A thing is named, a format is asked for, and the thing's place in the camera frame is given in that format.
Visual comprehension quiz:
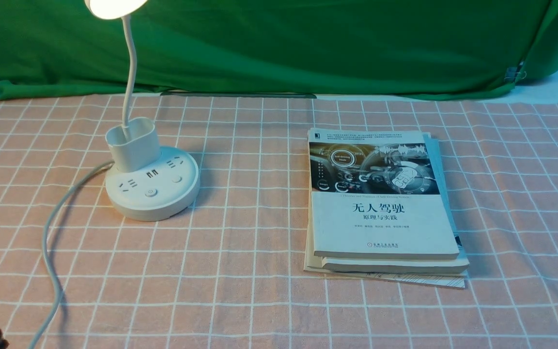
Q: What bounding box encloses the white desk lamp with sockets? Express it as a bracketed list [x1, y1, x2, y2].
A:
[85, 0, 200, 222]

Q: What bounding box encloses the pink checkered tablecloth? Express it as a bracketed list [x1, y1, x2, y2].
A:
[0, 94, 558, 349]

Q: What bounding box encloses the bottom paper booklet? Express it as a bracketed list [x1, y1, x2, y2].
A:
[304, 137, 469, 288]

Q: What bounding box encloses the white self-driving textbook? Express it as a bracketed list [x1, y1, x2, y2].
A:
[308, 128, 460, 260]

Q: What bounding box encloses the green backdrop cloth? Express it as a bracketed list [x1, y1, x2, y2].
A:
[0, 0, 558, 101]

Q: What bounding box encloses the silver binder clip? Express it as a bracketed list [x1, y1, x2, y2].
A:
[503, 62, 527, 83]

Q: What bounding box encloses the white lamp power cable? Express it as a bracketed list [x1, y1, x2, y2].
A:
[28, 160, 115, 349]

